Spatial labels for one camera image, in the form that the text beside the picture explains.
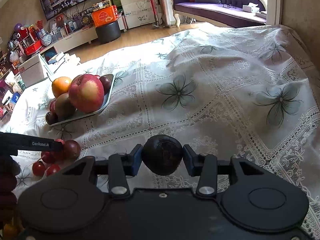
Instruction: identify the black wrinkled fruit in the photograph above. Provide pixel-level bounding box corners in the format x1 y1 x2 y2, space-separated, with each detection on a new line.
99 76 111 95
141 134 183 176

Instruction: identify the red crabapple fruit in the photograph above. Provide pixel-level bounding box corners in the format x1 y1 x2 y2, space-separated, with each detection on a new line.
53 139 65 161

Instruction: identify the left cherry tomato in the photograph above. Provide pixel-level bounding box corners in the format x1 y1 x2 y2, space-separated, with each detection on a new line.
32 161 46 177

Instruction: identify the cherry tomato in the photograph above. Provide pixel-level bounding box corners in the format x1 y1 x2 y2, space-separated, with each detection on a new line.
32 161 46 177
46 164 61 177

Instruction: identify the red radish with root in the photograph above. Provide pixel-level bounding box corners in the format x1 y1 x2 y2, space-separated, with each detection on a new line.
41 151 64 164

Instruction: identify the dark plum on plate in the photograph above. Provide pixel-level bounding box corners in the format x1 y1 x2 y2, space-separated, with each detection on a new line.
46 111 59 125

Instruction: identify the right cherry tomato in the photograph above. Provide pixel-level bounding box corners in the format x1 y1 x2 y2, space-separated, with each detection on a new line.
46 164 61 177

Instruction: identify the dark red plum on cloth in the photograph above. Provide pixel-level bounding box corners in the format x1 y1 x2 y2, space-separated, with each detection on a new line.
63 140 81 159

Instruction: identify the red plum on plate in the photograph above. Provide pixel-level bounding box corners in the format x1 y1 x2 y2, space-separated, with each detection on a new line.
49 99 56 113

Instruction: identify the front brown kiwi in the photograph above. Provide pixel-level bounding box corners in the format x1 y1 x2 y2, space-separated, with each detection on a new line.
55 93 76 119

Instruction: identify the white desk calendar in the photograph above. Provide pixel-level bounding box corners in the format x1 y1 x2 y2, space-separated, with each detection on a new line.
18 54 52 88

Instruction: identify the large orange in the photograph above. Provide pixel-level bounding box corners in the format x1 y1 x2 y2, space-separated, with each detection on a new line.
52 76 72 98

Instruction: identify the large red apple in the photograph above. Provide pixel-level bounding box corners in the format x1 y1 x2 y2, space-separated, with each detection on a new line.
68 74 104 113

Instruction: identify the white floral lace tablecloth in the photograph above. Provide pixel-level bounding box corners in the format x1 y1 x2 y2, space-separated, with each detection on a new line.
1 23 319 239

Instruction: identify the blue white porcelain vase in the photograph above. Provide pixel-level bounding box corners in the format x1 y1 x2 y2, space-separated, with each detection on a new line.
40 28 52 47

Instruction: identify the white tv console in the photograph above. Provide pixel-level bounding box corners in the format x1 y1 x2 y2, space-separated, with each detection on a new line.
40 25 98 54

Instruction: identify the black round ottoman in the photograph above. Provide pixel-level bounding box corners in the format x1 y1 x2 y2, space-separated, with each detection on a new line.
95 21 121 44

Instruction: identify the orange gift box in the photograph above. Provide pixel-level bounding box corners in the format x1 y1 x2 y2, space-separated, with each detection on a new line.
92 5 119 27

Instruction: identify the purple chaise sofa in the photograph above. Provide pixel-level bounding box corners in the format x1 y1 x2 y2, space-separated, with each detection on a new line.
171 0 267 28

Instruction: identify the white cartoon cabinet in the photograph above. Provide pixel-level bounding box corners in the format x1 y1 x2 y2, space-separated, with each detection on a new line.
120 0 155 29

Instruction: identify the tissue box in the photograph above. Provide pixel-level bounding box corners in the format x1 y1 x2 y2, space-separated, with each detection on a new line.
242 3 260 13

